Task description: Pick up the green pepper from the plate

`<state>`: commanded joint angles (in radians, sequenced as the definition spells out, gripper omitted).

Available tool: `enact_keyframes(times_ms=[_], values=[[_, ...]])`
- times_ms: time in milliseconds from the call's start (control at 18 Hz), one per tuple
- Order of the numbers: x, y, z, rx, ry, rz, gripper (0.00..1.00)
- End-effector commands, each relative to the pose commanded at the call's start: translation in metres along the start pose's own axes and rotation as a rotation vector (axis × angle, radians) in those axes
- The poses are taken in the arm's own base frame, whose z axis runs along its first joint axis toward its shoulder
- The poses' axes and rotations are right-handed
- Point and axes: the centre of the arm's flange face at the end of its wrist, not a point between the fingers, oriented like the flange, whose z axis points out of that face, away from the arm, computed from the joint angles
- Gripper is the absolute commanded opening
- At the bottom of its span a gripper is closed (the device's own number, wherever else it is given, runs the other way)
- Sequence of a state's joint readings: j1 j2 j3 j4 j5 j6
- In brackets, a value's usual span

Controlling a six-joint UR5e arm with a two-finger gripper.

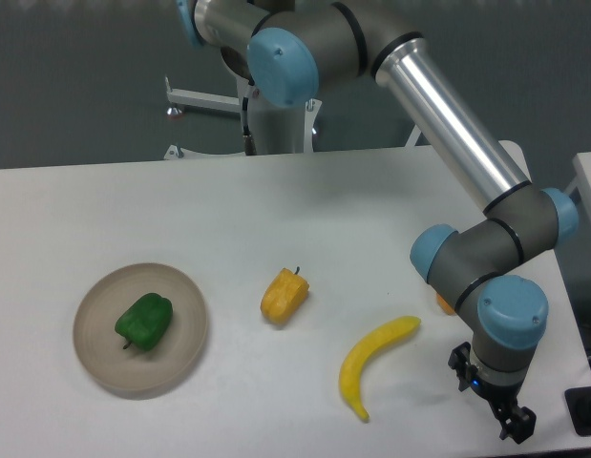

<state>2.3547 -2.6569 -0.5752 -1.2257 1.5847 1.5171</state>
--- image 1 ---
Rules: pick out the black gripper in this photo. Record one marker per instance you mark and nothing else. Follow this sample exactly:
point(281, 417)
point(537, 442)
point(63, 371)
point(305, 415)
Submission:
point(498, 388)

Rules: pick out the green bell pepper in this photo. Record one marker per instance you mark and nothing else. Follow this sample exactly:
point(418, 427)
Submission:
point(145, 322)

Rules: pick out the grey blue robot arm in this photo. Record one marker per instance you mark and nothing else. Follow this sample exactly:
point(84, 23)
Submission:
point(291, 55)

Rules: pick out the yellow bell pepper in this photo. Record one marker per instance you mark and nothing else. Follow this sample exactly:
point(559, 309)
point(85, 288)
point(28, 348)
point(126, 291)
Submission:
point(284, 296)

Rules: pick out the beige round plate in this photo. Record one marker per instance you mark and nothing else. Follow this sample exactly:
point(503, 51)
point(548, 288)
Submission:
point(132, 373)

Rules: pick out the orange triangular pastry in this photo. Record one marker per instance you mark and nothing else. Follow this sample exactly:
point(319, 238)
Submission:
point(444, 306)

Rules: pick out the black device at edge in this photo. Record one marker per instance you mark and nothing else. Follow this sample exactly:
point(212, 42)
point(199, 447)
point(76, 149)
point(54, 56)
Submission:
point(578, 401)

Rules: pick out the yellow banana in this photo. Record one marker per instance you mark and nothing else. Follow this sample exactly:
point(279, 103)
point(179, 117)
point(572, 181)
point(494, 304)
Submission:
point(371, 345)

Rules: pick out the white side table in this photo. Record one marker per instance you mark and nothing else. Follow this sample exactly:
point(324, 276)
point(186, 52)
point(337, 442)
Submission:
point(580, 185)

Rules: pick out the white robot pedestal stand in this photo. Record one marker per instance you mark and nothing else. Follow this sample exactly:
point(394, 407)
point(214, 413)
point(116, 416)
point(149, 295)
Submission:
point(266, 129)

